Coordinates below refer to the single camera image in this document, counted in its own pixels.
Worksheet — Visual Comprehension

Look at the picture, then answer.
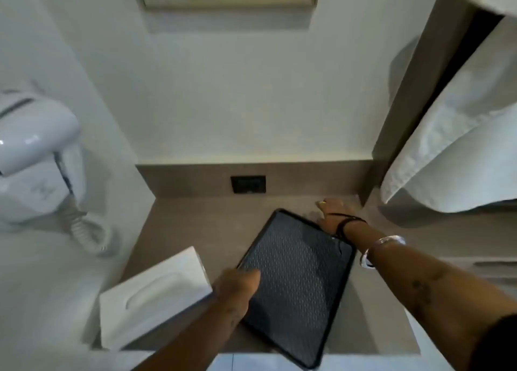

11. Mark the person's right forearm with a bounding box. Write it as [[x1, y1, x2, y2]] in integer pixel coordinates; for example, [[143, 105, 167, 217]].
[[343, 220, 517, 371]]

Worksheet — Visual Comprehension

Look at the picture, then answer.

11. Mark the black textured tray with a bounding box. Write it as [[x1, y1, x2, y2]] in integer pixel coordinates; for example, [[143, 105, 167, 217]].
[[236, 208, 358, 370]]

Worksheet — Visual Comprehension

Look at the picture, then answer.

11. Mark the person's black clothing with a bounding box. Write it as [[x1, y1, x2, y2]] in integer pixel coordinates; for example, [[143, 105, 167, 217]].
[[468, 314, 517, 371]]

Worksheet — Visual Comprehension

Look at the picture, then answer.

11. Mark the person's left forearm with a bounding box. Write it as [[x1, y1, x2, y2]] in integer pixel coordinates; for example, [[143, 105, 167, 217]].
[[130, 298, 242, 371]]

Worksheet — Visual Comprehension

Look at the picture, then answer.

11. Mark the white tissue box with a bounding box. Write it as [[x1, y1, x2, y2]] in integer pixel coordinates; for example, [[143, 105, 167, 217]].
[[99, 246, 214, 352]]

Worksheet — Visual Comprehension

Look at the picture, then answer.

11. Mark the black wall power outlet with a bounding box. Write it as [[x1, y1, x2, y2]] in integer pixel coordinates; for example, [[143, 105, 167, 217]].
[[230, 175, 267, 194]]

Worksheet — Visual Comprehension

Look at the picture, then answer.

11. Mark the person's left hand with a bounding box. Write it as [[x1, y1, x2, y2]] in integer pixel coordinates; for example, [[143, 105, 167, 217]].
[[213, 268, 262, 330]]

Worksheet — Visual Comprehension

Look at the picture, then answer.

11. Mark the white wall-mounted hair dryer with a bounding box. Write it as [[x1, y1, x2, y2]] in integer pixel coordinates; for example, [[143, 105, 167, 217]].
[[0, 90, 88, 233]]

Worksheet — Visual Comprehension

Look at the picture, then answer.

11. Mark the white coiled dryer cord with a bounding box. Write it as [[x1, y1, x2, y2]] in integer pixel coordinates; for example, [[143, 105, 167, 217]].
[[67, 204, 118, 257]]

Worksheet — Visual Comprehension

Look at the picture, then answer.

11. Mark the grey-brown countertop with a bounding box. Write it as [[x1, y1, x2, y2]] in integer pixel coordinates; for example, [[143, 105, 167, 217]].
[[93, 194, 517, 358]]

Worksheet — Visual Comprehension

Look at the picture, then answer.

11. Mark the white hanging towel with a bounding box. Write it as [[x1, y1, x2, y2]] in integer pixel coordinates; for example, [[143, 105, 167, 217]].
[[380, 0, 517, 214]]

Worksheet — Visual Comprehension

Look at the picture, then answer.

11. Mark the black string wrist band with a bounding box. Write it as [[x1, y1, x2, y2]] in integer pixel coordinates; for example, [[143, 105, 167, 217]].
[[327, 213, 367, 240]]

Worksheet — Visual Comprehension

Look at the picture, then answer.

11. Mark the person's right hand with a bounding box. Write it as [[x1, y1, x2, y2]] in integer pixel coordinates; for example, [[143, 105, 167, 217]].
[[315, 198, 361, 240]]

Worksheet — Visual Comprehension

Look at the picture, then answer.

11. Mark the silver bangle bracelet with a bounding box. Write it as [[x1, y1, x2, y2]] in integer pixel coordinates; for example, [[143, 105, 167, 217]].
[[360, 235, 406, 270]]

